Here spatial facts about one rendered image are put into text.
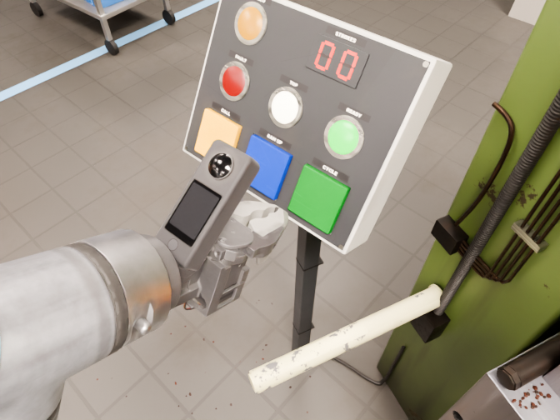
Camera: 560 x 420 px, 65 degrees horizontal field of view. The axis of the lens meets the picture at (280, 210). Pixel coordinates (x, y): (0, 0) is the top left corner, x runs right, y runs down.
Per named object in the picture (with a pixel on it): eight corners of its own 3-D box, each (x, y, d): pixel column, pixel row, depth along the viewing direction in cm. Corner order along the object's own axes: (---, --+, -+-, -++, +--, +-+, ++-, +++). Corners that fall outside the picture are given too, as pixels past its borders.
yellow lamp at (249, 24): (247, 47, 63) (245, 18, 60) (235, 32, 66) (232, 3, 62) (267, 42, 64) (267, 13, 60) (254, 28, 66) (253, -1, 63)
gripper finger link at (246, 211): (254, 231, 57) (204, 251, 50) (267, 192, 55) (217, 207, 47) (272, 243, 56) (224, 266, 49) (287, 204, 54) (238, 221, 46)
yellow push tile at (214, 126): (225, 170, 70) (238, 127, 67) (193, 150, 73) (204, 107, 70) (232, 168, 72) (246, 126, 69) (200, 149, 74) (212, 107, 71)
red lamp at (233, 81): (231, 104, 66) (228, 79, 63) (220, 87, 69) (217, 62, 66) (250, 98, 67) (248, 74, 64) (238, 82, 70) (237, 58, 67)
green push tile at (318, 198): (327, 235, 62) (348, 189, 58) (286, 209, 65) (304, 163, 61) (333, 232, 64) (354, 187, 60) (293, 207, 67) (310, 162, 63)
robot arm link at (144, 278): (64, 219, 34) (144, 291, 30) (118, 207, 38) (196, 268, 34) (54, 307, 38) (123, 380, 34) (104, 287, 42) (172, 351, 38)
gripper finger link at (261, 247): (257, 224, 51) (205, 245, 44) (262, 212, 50) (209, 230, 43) (289, 246, 49) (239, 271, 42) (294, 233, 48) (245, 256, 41)
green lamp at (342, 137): (340, 163, 58) (343, 138, 55) (323, 142, 61) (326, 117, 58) (360, 157, 59) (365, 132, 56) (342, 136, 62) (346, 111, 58)
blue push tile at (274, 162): (273, 201, 66) (290, 156, 62) (237, 178, 69) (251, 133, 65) (280, 198, 68) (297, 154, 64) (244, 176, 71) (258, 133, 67)
